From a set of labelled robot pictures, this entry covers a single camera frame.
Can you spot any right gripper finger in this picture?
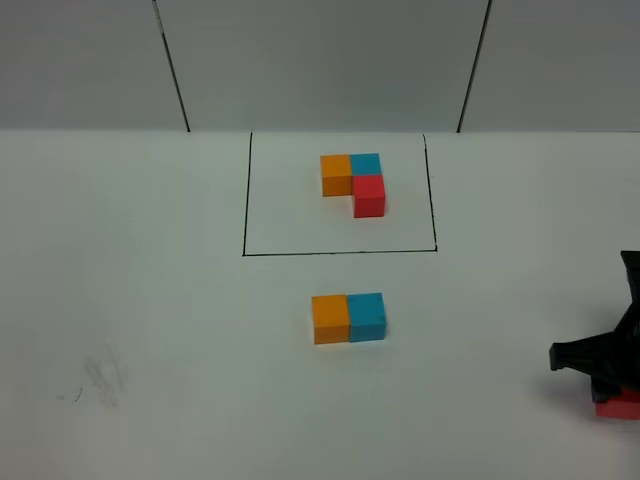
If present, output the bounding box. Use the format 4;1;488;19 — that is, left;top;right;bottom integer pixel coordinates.
591;376;629;403
549;331;639;385

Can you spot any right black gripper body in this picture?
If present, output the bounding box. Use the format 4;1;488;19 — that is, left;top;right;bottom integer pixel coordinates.
615;250;639;350

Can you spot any red template cube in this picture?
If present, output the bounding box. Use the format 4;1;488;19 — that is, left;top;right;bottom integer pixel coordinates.
352;174;386;218

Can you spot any blue template cube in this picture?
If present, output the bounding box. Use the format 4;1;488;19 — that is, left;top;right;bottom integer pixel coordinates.
350;153;382;177

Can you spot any orange template cube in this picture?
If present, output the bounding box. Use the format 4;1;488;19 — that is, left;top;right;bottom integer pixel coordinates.
320;154;352;197

